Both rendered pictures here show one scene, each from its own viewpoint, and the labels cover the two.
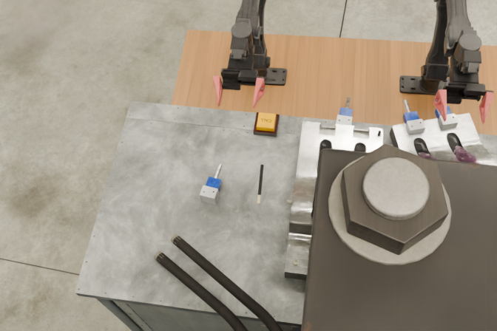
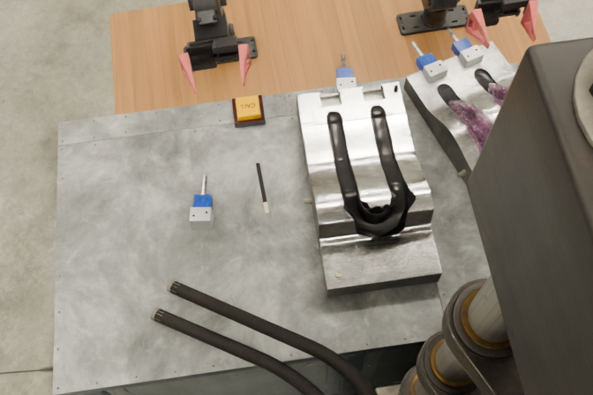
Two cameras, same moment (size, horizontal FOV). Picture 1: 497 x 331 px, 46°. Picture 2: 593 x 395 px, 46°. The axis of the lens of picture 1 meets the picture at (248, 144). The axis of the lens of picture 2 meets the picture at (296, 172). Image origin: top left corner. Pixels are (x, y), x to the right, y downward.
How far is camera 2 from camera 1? 25 cm
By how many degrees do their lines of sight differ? 10
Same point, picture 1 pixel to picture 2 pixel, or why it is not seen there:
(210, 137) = (180, 145)
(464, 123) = (490, 55)
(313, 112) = (304, 83)
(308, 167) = (320, 151)
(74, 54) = not seen: outside the picture
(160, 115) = (104, 131)
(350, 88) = (340, 43)
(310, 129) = (310, 103)
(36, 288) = not seen: outside the picture
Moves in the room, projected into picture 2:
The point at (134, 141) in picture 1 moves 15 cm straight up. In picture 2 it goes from (79, 174) to (60, 145)
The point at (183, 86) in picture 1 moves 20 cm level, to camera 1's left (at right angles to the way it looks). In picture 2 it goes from (125, 86) to (53, 112)
